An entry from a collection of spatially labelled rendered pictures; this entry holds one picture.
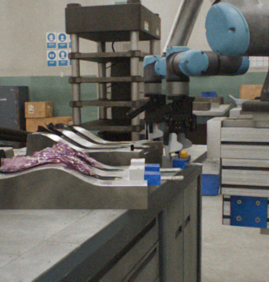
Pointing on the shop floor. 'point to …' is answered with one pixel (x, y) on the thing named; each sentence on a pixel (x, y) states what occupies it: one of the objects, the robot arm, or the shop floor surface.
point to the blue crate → (210, 184)
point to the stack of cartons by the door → (42, 115)
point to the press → (127, 87)
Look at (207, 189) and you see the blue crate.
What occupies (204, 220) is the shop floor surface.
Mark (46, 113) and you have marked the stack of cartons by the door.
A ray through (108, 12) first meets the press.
